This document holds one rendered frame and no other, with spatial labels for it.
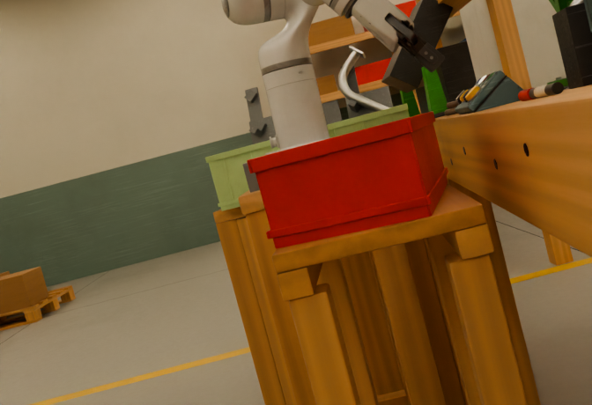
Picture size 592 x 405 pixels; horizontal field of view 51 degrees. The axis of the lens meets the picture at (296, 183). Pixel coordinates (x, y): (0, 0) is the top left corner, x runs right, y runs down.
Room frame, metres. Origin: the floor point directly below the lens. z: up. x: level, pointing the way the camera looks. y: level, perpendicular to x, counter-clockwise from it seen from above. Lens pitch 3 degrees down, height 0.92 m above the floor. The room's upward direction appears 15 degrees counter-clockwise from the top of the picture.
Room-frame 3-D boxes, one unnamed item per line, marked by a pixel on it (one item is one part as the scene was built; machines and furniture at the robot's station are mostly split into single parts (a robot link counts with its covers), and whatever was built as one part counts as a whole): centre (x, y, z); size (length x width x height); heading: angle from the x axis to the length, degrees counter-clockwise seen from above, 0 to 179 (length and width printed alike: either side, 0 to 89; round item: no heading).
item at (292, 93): (1.46, -0.05, 1.00); 0.19 x 0.19 x 0.18
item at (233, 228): (2.08, -0.13, 0.39); 0.68 x 0.52 x 0.79; 73
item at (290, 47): (1.47, -0.08, 1.22); 0.19 x 0.12 x 0.24; 102
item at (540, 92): (0.84, -0.35, 0.91); 0.13 x 0.02 x 0.02; 177
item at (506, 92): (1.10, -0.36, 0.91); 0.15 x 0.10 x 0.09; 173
